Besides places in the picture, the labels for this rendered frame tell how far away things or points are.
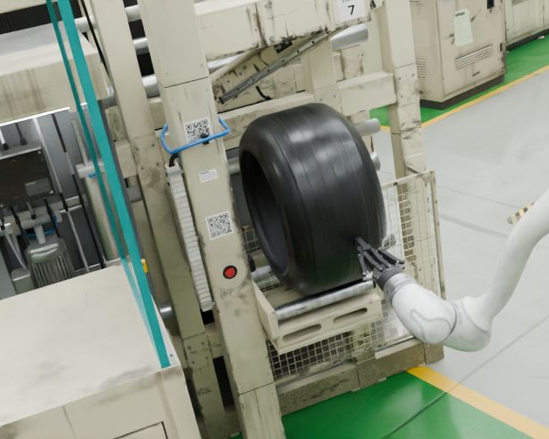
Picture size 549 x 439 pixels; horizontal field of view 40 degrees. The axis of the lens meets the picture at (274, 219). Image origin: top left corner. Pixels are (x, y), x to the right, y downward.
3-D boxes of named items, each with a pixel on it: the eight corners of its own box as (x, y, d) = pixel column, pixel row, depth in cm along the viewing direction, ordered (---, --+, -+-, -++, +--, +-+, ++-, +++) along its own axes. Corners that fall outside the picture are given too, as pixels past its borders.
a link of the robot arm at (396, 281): (390, 289, 190) (379, 276, 195) (392, 317, 195) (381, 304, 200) (423, 278, 192) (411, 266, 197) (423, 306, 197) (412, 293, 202)
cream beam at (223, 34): (194, 66, 232) (183, 18, 225) (176, 54, 254) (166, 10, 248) (374, 22, 246) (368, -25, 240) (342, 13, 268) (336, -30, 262)
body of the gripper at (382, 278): (410, 269, 197) (394, 251, 205) (381, 279, 195) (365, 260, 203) (411, 292, 201) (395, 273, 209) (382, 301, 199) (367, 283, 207)
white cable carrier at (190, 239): (203, 312, 234) (167, 169, 214) (199, 305, 238) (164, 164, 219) (216, 307, 235) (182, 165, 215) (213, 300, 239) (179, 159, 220)
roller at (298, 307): (274, 325, 233) (271, 311, 232) (271, 320, 237) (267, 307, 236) (377, 289, 241) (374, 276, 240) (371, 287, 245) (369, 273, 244)
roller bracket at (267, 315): (273, 341, 231) (267, 314, 227) (235, 286, 266) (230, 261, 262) (282, 337, 232) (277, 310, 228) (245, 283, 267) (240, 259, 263)
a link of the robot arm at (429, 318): (381, 308, 192) (416, 323, 199) (411, 345, 180) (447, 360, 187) (405, 274, 190) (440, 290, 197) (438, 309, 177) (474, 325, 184)
